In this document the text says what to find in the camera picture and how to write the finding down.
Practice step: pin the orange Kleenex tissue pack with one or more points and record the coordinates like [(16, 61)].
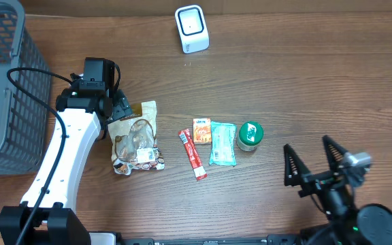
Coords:
[(202, 131)]

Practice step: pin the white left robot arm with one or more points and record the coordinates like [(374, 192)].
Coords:
[(47, 211)]

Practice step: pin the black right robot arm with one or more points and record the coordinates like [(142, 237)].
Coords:
[(333, 193)]

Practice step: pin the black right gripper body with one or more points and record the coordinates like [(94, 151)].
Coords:
[(320, 180)]

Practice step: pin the teal tissue pack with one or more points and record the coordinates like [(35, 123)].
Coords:
[(223, 135)]

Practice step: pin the green lid jar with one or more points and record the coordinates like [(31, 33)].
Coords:
[(249, 136)]

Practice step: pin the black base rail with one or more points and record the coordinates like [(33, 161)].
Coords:
[(199, 241)]

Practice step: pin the white barcode scanner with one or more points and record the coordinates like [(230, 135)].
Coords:
[(192, 28)]

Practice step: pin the grey plastic mesh basket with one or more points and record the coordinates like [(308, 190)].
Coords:
[(22, 121)]

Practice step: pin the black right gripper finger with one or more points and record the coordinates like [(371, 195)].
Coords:
[(295, 171), (334, 152)]

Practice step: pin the red white snack packet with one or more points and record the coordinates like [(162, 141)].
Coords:
[(192, 154)]

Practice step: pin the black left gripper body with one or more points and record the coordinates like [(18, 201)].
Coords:
[(122, 106)]

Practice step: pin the beige brown snack pouch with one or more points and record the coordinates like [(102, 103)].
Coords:
[(134, 141)]

